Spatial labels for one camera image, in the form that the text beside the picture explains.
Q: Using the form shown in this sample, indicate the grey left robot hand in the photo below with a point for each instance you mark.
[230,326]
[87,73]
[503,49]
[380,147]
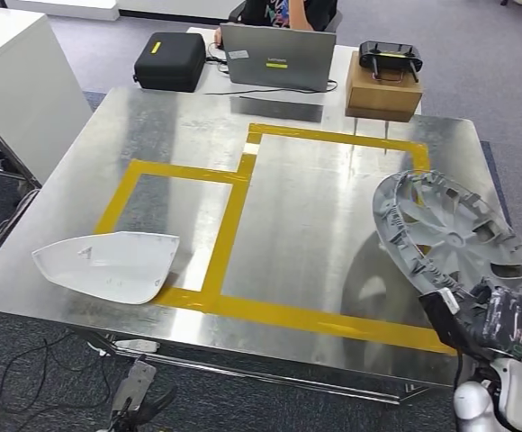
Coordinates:
[132,387]

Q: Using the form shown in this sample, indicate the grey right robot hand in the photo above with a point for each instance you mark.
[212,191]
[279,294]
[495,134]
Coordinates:
[504,325]

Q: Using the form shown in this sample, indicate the grey plastic wheel hubcap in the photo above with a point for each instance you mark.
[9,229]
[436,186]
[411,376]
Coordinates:
[450,238]

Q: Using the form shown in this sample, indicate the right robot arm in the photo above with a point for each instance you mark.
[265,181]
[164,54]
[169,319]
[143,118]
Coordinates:
[472,405]

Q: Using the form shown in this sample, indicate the white mirror cover part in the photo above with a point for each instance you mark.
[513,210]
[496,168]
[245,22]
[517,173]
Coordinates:
[108,268]

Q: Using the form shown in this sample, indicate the steel workbench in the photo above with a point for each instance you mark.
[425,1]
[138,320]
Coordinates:
[310,208]

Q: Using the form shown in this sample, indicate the white power strip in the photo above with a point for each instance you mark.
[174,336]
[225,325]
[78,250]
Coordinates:
[137,346]

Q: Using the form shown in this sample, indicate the brown cardboard box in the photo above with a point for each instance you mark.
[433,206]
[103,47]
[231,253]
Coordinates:
[382,95]

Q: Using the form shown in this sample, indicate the black handheld controller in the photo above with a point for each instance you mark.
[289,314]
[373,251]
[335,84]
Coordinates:
[389,54]

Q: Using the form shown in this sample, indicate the black carrying case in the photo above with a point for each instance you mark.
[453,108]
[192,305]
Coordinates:
[168,59]

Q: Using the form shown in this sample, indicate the grey laptop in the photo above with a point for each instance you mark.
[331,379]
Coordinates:
[279,56]

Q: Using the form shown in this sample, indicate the white low plinth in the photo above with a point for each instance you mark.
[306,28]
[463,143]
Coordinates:
[63,9]

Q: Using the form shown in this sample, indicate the person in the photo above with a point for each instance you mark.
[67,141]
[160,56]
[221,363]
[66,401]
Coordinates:
[288,12]

